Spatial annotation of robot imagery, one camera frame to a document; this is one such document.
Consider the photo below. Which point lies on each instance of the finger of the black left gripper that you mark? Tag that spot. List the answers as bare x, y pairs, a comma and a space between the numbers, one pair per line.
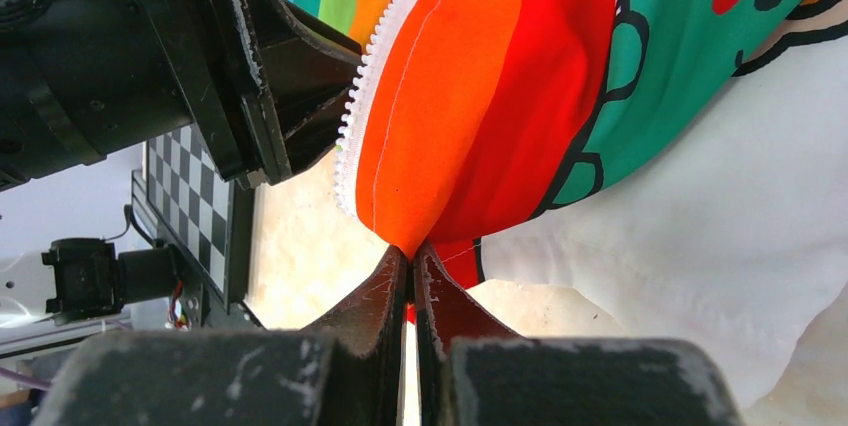
298, 73

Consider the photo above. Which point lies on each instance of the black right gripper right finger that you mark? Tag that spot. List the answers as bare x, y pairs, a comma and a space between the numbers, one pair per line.
474, 370

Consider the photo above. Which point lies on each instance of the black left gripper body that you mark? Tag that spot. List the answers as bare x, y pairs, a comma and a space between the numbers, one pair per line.
82, 79

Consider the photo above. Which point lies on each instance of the black white checkerboard mat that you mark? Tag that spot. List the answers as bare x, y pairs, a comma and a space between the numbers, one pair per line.
183, 153

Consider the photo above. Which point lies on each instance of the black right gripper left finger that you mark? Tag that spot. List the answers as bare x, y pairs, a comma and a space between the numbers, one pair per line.
345, 368

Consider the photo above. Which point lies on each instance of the rainbow and white kids jacket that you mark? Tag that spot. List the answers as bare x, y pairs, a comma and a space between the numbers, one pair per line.
682, 164

